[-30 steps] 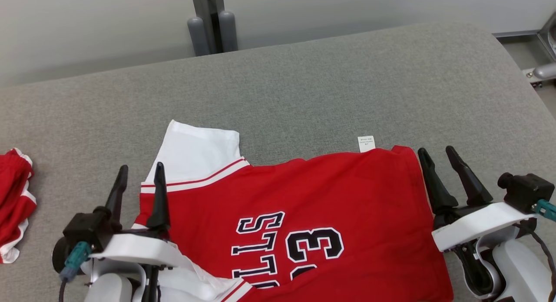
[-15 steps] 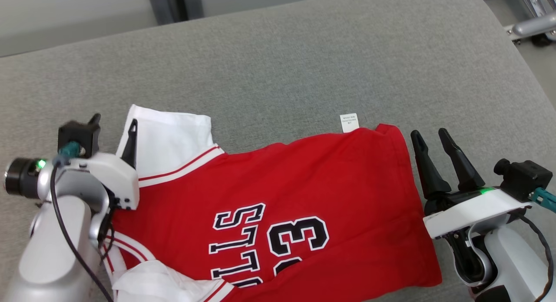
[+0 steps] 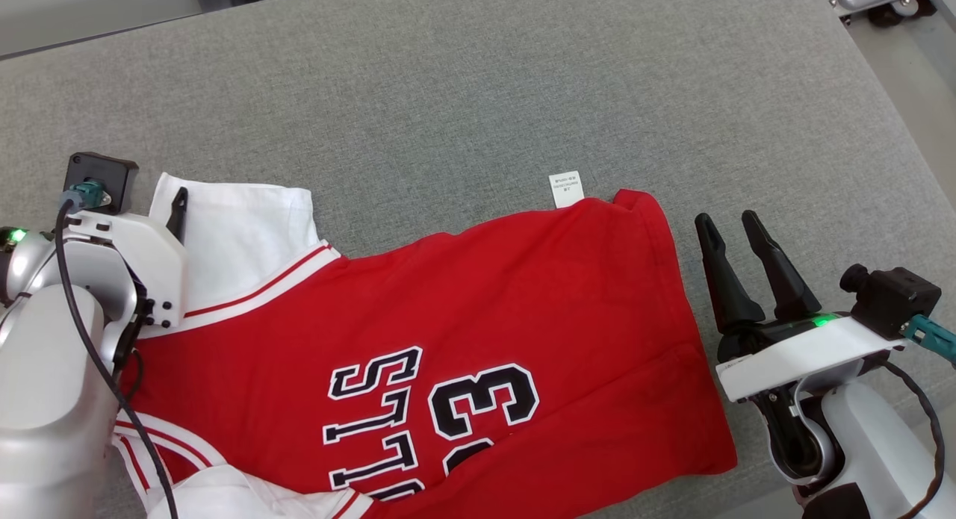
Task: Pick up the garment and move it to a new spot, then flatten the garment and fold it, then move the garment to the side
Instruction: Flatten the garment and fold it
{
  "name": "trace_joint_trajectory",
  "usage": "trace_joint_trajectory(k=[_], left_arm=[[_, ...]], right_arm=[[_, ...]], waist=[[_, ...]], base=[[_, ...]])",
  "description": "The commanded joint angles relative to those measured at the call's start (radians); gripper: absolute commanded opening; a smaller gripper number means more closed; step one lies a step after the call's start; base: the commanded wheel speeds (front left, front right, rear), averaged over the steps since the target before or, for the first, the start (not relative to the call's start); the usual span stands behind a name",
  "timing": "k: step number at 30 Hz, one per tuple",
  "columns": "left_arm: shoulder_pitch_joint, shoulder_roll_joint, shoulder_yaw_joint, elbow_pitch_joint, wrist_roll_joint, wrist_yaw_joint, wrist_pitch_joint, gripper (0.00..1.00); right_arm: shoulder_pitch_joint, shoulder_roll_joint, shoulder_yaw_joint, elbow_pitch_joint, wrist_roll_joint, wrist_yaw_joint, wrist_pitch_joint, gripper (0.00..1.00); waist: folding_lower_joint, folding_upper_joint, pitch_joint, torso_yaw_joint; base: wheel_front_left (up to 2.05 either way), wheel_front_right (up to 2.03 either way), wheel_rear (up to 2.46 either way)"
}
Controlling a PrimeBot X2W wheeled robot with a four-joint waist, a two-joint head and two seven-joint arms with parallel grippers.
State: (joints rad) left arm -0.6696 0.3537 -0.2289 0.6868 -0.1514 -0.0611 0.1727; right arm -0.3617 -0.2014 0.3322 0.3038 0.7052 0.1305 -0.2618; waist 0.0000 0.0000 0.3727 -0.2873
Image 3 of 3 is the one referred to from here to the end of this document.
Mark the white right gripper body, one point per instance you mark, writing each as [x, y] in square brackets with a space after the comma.
[792, 351]

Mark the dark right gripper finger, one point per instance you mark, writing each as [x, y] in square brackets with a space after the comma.
[788, 287]
[728, 295]

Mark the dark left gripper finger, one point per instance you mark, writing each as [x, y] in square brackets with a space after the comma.
[178, 213]

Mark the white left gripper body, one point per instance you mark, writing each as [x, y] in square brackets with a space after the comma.
[160, 265]

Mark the red basketball jersey white trim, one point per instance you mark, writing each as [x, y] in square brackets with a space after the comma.
[523, 302]

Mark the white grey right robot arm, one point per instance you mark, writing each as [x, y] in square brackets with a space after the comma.
[874, 452]

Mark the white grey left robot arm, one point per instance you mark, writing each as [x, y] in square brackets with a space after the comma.
[45, 399]

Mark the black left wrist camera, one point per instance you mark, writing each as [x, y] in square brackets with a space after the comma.
[112, 172]

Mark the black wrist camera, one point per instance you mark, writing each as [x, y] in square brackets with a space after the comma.
[896, 299]
[112, 172]

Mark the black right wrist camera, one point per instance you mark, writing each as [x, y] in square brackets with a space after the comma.
[896, 299]

